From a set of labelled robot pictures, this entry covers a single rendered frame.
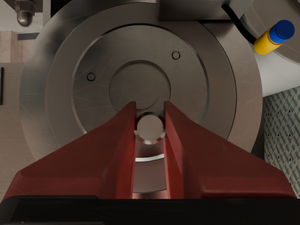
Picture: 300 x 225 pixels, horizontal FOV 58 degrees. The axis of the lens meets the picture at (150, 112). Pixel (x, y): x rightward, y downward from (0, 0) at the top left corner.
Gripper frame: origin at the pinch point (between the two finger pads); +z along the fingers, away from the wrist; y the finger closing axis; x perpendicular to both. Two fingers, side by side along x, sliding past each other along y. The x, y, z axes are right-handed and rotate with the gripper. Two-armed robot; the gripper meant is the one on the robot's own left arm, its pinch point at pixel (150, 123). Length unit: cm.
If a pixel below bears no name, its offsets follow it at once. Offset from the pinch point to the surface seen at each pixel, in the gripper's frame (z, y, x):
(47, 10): 8.2, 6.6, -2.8
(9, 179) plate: 22.7, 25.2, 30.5
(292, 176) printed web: 12.0, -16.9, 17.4
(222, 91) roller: 4.0, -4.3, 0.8
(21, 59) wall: 310, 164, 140
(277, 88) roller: 10.4, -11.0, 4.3
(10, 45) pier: 309, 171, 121
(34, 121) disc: 3.1, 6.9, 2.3
